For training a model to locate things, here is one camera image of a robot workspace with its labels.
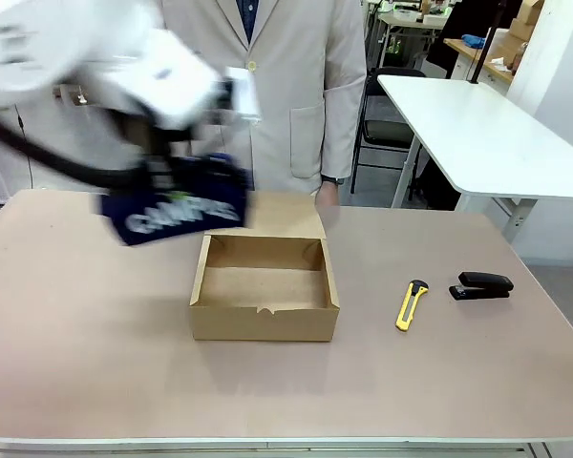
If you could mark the person's left hand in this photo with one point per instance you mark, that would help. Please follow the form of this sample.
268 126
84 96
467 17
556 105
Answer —
327 195

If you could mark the stacked background cardboard boxes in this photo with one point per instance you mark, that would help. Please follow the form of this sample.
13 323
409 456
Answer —
523 24

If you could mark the yellow black utility knife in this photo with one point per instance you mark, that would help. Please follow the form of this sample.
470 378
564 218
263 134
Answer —
410 305

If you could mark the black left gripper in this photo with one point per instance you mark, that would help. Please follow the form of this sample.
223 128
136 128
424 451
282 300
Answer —
164 160

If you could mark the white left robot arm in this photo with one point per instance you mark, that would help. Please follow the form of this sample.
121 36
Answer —
105 62

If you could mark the black vertical pole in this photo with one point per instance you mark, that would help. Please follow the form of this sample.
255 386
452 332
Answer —
484 47

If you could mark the black folding chair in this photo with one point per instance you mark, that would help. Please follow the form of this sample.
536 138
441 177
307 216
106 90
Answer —
387 129

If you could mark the dark blue snack packet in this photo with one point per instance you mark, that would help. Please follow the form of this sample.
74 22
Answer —
181 214

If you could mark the black stapler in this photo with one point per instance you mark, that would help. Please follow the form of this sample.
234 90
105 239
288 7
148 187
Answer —
482 285

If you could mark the person in beige coat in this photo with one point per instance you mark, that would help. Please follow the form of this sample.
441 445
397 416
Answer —
296 95

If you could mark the wooden background desk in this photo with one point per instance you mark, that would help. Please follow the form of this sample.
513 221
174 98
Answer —
482 59

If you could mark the black wristwatch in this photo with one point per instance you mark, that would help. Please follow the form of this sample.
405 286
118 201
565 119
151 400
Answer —
333 180

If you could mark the blue cloth item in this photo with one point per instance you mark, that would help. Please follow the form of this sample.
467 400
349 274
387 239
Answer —
473 40

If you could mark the brown cardboard box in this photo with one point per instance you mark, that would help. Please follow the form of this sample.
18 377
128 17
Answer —
262 305

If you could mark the white table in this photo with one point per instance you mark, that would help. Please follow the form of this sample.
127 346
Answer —
487 138

